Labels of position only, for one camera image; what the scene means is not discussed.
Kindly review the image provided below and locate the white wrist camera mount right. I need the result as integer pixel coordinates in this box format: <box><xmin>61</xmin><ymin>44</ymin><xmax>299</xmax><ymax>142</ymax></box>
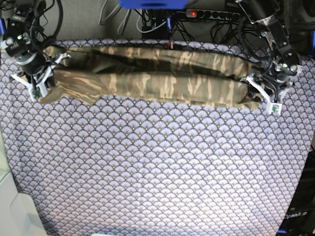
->
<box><xmin>11</xmin><ymin>53</ymin><xmax>71</xmax><ymax>102</ymax></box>

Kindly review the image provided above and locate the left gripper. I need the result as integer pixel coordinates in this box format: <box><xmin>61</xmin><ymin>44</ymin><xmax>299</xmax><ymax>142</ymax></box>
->
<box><xmin>249</xmin><ymin>62</ymin><xmax>302</xmax><ymax>99</ymax></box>

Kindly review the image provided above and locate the blue vertical clamp post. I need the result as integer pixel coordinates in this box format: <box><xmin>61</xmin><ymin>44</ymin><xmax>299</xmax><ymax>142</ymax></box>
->
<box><xmin>166</xmin><ymin>17</ymin><xmax>172</xmax><ymax>41</ymax></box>

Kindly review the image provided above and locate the camouflage T-shirt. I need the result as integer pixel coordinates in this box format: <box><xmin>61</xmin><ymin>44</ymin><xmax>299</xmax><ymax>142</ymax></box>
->
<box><xmin>40</xmin><ymin>46</ymin><xmax>261</xmax><ymax>110</ymax></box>

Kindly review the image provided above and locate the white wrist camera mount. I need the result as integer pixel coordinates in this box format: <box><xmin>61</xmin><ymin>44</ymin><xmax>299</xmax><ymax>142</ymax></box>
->
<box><xmin>11</xmin><ymin>53</ymin><xmax>71</xmax><ymax>102</ymax></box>
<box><xmin>244</xmin><ymin>75</ymin><xmax>294</xmax><ymax>116</ymax></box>

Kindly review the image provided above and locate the black OpenArm box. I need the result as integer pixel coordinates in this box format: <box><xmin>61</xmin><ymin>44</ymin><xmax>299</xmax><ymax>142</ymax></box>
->
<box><xmin>277</xmin><ymin>148</ymin><xmax>315</xmax><ymax>236</ymax></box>

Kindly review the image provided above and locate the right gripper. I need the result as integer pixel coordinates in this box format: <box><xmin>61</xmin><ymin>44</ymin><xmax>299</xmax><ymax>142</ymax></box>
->
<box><xmin>14</xmin><ymin>52</ymin><xmax>56</xmax><ymax>88</ymax></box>

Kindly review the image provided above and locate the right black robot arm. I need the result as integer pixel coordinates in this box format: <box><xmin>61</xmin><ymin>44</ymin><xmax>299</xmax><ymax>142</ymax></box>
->
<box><xmin>0</xmin><ymin>0</ymin><xmax>63</xmax><ymax>86</ymax></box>

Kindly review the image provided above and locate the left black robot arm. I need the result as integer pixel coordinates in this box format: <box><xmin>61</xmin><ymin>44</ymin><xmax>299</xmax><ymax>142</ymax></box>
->
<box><xmin>236</xmin><ymin>0</ymin><xmax>301</xmax><ymax>102</ymax></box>

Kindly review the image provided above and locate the black power strip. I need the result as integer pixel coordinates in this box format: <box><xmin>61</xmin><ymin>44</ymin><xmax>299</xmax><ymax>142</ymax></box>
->
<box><xmin>185</xmin><ymin>9</ymin><xmax>241</xmax><ymax>21</ymax></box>

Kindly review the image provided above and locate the blue mount plate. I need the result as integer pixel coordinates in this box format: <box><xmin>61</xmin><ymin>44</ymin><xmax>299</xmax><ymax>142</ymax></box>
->
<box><xmin>119</xmin><ymin>0</ymin><xmax>188</xmax><ymax>9</ymax></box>

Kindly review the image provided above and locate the red black table clamp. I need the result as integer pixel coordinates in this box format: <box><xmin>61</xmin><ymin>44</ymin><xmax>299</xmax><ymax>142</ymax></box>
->
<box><xmin>167</xmin><ymin>41</ymin><xmax>175</xmax><ymax>50</ymax></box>

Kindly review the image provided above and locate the purple fan-pattern tablecloth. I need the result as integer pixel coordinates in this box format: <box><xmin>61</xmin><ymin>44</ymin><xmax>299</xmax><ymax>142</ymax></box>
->
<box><xmin>0</xmin><ymin>38</ymin><xmax>315</xmax><ymax>236</ymax></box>

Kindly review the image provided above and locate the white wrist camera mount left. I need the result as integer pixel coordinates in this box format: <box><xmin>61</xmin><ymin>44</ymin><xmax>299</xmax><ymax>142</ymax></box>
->
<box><xmin>244</xmin><ymin>75</ymin><xmax>294</xmax><ymax>116</ymax></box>

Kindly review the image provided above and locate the white plastic bin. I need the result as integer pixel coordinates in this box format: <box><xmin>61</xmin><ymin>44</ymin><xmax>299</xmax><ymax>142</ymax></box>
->
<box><xmin>0</xmin><ymin>140</ymin><xmax>47</xmax><ymax>236</ymax></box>

